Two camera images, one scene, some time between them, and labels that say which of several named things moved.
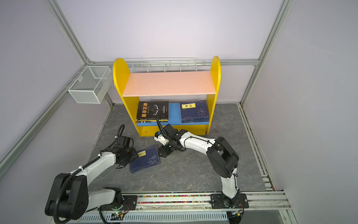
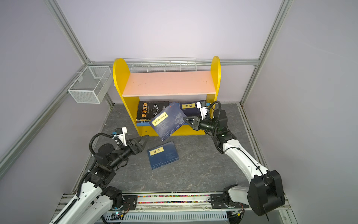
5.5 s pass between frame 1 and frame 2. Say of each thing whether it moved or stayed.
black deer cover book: stayed
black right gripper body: moved
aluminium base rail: stayed
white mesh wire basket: stayed
